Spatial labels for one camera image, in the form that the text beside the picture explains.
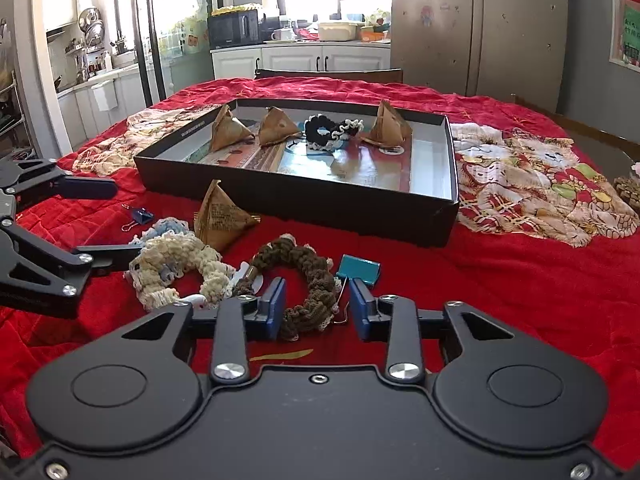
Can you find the white hanging bin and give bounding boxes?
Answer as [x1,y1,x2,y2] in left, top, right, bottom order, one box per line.
[90,80,118,112]

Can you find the cream crochet scrunchie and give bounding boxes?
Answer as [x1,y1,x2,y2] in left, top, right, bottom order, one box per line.
[125,234,236,311]

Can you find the red green wall poster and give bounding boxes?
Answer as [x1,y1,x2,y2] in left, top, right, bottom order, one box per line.
[609,0,640,68]

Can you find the brown crochet scrunchie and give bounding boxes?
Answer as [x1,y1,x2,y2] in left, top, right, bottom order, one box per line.
[232,234,336,341]

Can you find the black sliding door frame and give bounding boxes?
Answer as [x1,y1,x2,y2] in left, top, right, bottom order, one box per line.
[135,0,170,103]

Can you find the metal bowls on rack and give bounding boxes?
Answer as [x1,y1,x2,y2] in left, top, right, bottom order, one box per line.
[75,7,108,51]

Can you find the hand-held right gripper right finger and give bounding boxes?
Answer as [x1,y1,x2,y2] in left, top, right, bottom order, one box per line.
[348,277,517,387]

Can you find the dark wooden chair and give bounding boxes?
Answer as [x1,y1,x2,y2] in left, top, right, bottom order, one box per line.
[255,67,405,83]

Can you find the black white crochet scrunchie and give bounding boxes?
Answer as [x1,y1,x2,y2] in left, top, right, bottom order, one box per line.
[303,114,366,152]

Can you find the shallow black cardboard box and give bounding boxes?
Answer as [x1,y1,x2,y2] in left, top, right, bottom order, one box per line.
[134,97,461,248]

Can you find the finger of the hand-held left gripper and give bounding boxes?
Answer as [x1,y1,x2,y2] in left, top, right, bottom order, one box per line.
[0,158,119,200]
[0,220,146,296]

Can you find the white plastic container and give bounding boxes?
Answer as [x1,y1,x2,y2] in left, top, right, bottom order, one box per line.
[317,21,362,42]

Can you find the blue white crochet scrunchie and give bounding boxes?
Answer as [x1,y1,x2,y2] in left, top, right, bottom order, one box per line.
[129,216,197,247]

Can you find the red printed blanket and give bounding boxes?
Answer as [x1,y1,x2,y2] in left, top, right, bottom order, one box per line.
[0,77,640,466]

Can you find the teal binder clip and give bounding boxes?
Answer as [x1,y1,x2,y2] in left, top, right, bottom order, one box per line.
[332,254,382,325]

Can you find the black microwave oven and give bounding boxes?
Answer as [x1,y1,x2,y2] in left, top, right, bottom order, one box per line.
[207,9,261,51]

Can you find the brown pyramid snack packet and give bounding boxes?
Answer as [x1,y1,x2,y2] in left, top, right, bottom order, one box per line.
[257,106,302,148]
[194,179,261,253]
[361,99,413,148]
[210,105,256,153]

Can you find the white kitchen cabinet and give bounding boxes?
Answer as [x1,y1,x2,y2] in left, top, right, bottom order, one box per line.
[210,40,392,81]

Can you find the metal shelf rack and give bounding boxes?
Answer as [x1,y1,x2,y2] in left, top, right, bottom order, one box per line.
[0,72,32,161]

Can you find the white kitchen counter unit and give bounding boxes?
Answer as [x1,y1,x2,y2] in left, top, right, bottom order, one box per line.
[55,62,173,151]

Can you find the small blue binder clip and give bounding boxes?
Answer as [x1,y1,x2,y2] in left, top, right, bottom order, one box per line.
[121,206,155,233]

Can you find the beige two-door refrigerator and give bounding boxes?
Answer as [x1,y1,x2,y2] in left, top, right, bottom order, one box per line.
[391,0,568,111]

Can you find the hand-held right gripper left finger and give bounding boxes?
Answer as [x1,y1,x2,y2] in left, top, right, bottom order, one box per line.
[120,277,289,387]

